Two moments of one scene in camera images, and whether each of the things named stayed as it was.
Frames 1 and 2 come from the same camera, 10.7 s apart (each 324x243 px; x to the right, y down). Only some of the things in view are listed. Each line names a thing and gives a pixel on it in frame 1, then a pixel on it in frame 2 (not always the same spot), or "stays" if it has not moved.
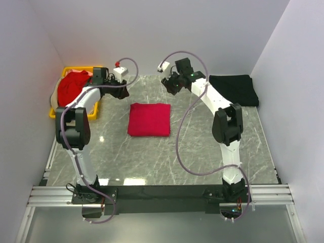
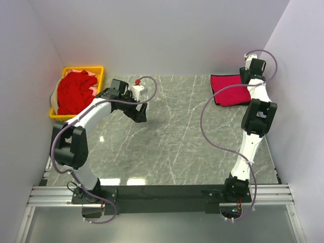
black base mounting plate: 153,199 stays
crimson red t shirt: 149,120 to 231,96
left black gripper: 122,93 to 138,116
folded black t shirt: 240,89 stays
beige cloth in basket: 54,98 stays
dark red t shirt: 70,85 stays
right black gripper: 166,83 to 243,73
